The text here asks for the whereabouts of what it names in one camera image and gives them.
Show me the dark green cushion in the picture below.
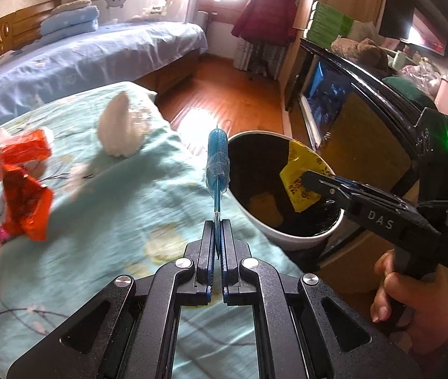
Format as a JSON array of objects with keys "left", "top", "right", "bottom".
[{"left": 383, "top": 75, "right": 438, "bottom": 108}]

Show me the white bin with black liner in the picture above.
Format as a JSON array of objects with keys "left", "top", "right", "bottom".
[{"left": 226, "top": 130, "right": 345, "bottom": 252}]

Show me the yellow wrapper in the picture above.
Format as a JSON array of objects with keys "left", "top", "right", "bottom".
[{"left": 279, "top": 140, "right": 337, "bottom": 213}]

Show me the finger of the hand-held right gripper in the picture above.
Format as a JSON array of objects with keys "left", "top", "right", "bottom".
[
  {"left": 326, "top": 176, "right": 371, "bottom": 192},
  {"left": 300, "top": 169, "right": 362, "bottom": 211}
]

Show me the black flat screen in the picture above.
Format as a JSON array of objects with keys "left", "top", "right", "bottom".
[{"left": 377, "top": 0, "right": 448, "bottom": 58}]

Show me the person's right hand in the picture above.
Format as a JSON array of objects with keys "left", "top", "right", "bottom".
[{"left": 369, "top": 250, "right": 448, "bottom": 355}]

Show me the teal floral blanket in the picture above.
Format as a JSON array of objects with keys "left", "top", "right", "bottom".
[{"left": 0, "top": 81, "right": 308, "bottom": 379}]

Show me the red jacket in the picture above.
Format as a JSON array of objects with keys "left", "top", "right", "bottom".
[{"left": 231, "top": 0, "right": 298, "bottom": 42}]

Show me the brown plush toy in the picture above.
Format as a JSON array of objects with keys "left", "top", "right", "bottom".
[{"left": 330, "top": 36, "right": 389, "bottom": 69}]

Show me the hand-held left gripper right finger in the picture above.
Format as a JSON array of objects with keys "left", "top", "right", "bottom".
[{"left": 221, "top": 220, "right": 422, "bottom": 379}]

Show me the flat patterned pillow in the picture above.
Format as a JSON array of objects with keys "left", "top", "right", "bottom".
[{"left": 52, "top": 0, "right": 93, "bottom": 14}]

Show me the pinkish plastic bag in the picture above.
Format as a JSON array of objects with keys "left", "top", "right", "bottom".
[{"left": 401, "top": 61, "right": 444, "bottom": 92}]

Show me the stack of green boxes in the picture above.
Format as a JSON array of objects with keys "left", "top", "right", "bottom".
[{"left": 308, "top": 0, "right": 356, "bottom": 46}]

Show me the red foil wrapper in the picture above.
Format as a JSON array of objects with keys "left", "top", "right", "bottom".
[{"left": 0, "top": 128, "right": 55, "bottom": 242}]

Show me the folded light blue blanket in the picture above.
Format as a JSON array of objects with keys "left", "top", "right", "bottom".
[{"left": 40, "top": 5, "right": 101, "bottom": 36}]

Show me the coat rack stand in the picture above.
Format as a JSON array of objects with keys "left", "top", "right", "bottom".
[{"left": 247, "top": 39, "right": 273, "bottom": 78}]

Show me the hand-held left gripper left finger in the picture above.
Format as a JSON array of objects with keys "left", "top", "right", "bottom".
[{"left": 7, "top": 220, "right": 220, "bottom": 379}]

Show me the bed with blue sheet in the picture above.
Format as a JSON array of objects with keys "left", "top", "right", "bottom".
[{"left": 0, "top": 19, "right": 209, "bottom": 143}]

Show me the black glossy cabinet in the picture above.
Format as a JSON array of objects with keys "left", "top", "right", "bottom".
[{"left": 285, "top": 37, "right": 448, "bottom": 254}]

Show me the blue plastic packet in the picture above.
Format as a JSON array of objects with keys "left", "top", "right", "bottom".
[{"left": 204, "top": 126, "right": 231, "bottom": 262}]

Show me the white crumpled tissue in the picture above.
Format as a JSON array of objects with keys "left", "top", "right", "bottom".
[{"left": 97, "top": 90, "right": 154, "bottom": 157}]

